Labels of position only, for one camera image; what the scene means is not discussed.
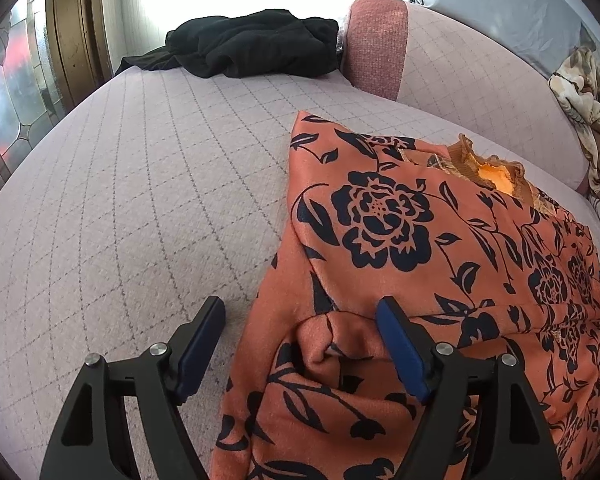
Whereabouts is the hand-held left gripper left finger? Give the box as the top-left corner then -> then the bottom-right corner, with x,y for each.
39,296 -> 227,480

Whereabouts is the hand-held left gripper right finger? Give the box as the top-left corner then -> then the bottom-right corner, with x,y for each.
375,296 -> 564,480

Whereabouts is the orange floral garment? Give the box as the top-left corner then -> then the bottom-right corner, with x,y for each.
211,111 -> 600,480

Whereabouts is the pink quilted sofa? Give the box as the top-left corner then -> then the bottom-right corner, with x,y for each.
0,0 -> 600,480

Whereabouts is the beige patterned cloth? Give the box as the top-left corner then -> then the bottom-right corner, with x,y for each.
548,46 -> 600,197

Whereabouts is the grey sheet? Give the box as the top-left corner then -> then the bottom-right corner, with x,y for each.
380,0 -> 600,82

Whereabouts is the black garment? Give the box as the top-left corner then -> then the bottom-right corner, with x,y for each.
114,8 -> 342,79

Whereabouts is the stained glass door panel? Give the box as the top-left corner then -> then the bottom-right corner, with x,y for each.
0,0 -> 67,201

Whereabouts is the wooden door frame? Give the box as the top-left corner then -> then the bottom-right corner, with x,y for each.
45,0 -> 117,107

